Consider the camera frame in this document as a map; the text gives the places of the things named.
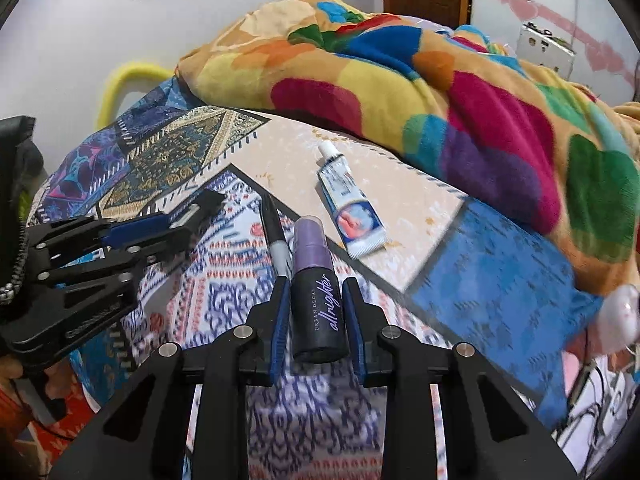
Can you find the black purple spray bottle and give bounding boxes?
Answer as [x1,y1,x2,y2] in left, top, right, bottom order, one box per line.
[291,216,351,362]

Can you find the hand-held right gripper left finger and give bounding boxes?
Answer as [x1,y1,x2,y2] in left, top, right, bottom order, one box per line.
[47,276,292,480]

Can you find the white blue tube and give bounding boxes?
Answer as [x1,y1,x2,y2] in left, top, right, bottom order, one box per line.
[317,141,387,261]

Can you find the red printed bag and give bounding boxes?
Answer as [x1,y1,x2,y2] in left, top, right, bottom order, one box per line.
[0,360,101,480]

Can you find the white electrical box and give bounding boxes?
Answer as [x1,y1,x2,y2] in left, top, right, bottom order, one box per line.
[516,22,576,81]

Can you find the patchwork printed bedsheet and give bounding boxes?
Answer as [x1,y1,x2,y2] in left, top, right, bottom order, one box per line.
[25,77,606,480]

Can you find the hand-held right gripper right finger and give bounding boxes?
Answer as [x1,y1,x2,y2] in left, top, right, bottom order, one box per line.
[341,276,581,480]

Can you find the frosted wardrobe sliding door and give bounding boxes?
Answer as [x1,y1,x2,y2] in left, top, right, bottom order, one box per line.
[470,0,581,81]
[575,0,640,107]

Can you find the tangle of cables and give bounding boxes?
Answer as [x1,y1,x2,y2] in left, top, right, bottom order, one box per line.
[550,345,637,461]

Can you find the colourful heart blanket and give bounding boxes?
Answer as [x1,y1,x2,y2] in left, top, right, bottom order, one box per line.
[176,0,640,295]

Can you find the black marker pen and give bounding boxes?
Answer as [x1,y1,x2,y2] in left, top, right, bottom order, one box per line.
[260,194,294,279]

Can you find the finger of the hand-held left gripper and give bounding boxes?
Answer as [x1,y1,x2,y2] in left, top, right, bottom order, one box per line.
[35,236,195,311]
[27,204,202,257]

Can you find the yellow foam tube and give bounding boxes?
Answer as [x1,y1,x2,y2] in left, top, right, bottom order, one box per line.
[97,61,173,131]

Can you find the pink heart stickers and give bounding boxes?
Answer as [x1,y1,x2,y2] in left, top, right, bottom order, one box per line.
[475,0,636,73]

